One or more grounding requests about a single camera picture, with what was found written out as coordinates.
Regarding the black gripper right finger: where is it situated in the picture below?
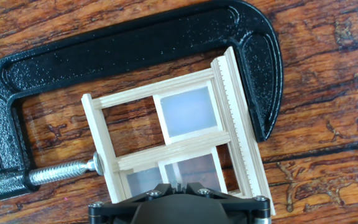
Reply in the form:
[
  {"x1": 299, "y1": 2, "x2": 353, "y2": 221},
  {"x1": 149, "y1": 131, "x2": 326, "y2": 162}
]
[{"x1": 180, "y1": 182, "x2": 272, "y2": 224}]

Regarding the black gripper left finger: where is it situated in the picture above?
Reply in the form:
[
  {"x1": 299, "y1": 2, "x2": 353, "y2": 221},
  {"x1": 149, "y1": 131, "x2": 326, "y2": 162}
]
[{"x1": 88, "y1": 182, "x2": 178, "y2": 224}]

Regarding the wooden frosted window sash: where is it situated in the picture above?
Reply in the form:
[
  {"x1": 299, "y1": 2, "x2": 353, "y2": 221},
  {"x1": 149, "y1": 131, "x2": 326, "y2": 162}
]
[
  {"x1": 157, "y1": 146, "x2": 229, "y2": 194},
  {"x1": 119, "y1": 163, "x2": 167, "y2": 200},
  {"x1": 152, "y1": 80, "x2": 225, "y2": 146}
]

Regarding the wood-grain table mat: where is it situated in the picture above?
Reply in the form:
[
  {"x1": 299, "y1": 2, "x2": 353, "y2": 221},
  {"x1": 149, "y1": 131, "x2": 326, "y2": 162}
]
[{"x1": 0, "y1": 0, "x2": 358, "y2": 224}]

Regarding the black metal C-clamp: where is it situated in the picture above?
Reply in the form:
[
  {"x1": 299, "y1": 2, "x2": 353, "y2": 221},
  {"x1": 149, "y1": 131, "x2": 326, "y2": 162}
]
[{"x1": 0, "y1": 0, "x2": 285, "y2": 202}]

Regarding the miniature wooden window frame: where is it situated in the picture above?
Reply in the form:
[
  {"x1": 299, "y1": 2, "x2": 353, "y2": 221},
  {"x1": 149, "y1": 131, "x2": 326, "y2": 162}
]
[{"x1": 81, "y1": 45, "x2": 277, "y2": 216}]

